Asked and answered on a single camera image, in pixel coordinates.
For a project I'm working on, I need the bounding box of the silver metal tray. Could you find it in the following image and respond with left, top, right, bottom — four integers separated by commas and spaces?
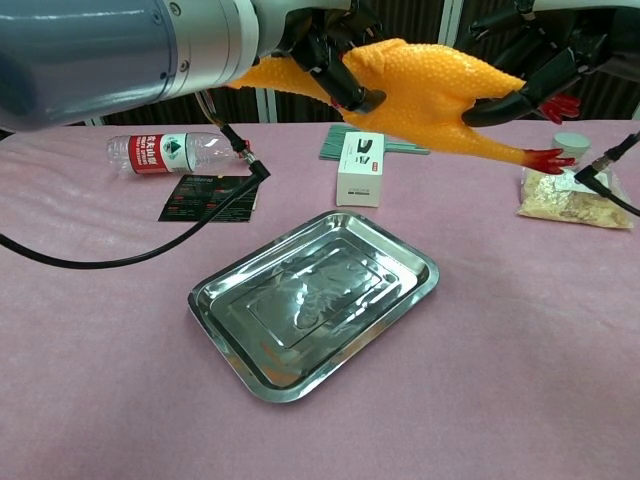
187, 209, 441, 404

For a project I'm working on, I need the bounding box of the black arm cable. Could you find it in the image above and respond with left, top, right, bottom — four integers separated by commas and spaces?
0, 89, 272, 271
573, 130, 640, 217

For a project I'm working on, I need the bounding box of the yellow rubber chicken toy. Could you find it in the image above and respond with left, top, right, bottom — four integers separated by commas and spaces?
222, 37, 584, 176

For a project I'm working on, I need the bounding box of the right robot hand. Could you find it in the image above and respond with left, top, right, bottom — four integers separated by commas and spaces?
462, 0, 640, 127

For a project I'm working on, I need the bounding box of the clear water bottle red label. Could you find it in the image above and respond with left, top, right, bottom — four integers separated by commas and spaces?
105, 131, 252, 177

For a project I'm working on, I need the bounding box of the small white lidded jar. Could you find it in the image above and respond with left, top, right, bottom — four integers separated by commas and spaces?
551, 132, 592, 169

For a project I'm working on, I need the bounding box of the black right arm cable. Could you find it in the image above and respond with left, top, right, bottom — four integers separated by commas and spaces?
573, 130, 640, 217

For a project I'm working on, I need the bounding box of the clear bag of dried food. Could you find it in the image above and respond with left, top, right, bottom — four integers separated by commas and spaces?
516, 167, 635, 231

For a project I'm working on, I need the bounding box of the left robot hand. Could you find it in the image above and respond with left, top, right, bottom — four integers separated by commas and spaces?
254, 0, 389, 114

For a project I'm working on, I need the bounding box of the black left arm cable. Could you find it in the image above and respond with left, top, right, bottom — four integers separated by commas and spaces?
0, 89, 272, 271

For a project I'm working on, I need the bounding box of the green plastic comb brush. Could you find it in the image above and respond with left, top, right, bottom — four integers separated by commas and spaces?
319, 124, 431, 162

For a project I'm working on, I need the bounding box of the pink tablecloth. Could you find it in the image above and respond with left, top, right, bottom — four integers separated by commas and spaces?
0, 119, 640, 480

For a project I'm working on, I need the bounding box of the white rectangular carton box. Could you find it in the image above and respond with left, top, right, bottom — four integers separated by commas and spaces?
334, 130, 386, 208

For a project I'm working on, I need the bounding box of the black printed leaflet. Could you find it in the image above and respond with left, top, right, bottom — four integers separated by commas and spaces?
157, 173, 263, 224

